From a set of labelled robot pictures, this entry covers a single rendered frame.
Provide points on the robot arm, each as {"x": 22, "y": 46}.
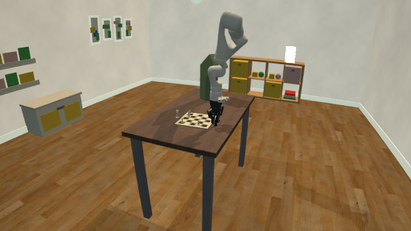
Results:
{"x": 231, "y": 21}

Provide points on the chessboard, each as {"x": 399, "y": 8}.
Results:
{"x": 192, "y": 121}

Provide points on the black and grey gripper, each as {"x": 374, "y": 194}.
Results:
{"x": 215, "y": 111}

